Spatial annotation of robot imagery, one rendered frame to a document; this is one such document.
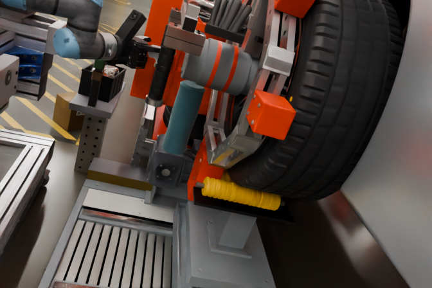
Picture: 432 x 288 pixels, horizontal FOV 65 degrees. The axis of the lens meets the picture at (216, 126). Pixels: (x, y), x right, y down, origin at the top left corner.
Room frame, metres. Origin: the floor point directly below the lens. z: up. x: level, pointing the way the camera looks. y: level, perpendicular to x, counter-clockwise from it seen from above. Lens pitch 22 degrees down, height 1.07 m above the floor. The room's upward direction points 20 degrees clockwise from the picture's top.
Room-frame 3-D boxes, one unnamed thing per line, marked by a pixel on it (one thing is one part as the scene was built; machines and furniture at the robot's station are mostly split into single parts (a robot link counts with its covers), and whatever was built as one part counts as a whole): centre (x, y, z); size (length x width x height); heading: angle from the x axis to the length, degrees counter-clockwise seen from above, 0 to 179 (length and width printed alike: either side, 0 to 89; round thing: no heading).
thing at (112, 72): (1.46, 0.56, 0.51); 0.20 x 0.14 x 0.13; 5
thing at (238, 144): (1.02, -0.02, 0.85); 0.54 x 0.07 x 0.54; 13
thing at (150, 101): (0.80, 0.17, 0.83); 0.04 x 0.04 x 0.16
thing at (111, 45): (0.93, 0.37, 0.81); 0.08 x 0.05 x 0.08; 59
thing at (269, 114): (0.72, -0.10, 0.85); 0.09 x 0.08 x 0.07; 13
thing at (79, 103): (1.48, 0.56, 0.44); 0.43 x 0.17 x 0.03; 13
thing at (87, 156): (1.51, 0.57, 0.21); 0.10 x 0.10 x 0.42; 13
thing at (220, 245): (1.06, -0.19, 0.32); 0.40 x 0.30 x 0.28; 13
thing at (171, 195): (1.33, 0.02, 0.26); 0.42 x 0.18 x 0.35; 103
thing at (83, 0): (0.85, 0.42, 0.91); 0.11 x 0.08 x 0.11; 133
